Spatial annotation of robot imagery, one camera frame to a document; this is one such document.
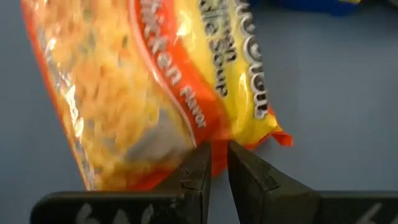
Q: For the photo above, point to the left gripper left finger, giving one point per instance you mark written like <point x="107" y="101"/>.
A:
<point x="124" y="208"/>

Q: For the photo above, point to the orange chicken ramen packet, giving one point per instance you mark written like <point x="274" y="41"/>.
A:
<point x="124" y="93"/>

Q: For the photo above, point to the blue ramen packet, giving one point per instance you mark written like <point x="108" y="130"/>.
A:
<point x="311" y="5"/>

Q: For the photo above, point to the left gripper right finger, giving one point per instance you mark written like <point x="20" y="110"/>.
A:
<point x="295" y="208"/>

